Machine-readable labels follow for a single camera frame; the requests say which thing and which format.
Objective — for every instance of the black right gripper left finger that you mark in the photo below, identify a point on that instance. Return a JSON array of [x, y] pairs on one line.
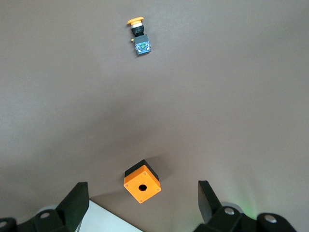
[[70, 210]]

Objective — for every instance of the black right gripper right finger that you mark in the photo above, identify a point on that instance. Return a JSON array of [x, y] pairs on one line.
[[214, 217]]

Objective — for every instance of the white drawer cabinet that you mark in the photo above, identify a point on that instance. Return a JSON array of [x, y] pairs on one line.
[[106, 220]]

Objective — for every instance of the yellow mushroom push button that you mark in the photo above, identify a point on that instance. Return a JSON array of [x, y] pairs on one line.
[[141, 41]]

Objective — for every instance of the orange button enclosure box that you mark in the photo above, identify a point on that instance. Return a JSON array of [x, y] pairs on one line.
[[142, 183]]

